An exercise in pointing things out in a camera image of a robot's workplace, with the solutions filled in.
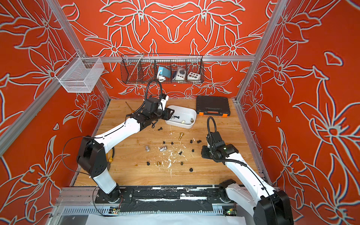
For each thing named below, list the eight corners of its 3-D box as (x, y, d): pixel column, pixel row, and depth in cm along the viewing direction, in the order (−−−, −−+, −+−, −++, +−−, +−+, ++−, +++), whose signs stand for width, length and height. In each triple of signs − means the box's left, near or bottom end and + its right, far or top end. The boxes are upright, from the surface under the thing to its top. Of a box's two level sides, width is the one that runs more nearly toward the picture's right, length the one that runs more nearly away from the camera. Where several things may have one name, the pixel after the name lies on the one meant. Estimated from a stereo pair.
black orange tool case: (197, 118, 108) (197, 114, 104) (195, 99, 121) (195, 95, 117) (230, 117, 108) (232, 113, 104) (225, 99, 121) (226, 95, 117)
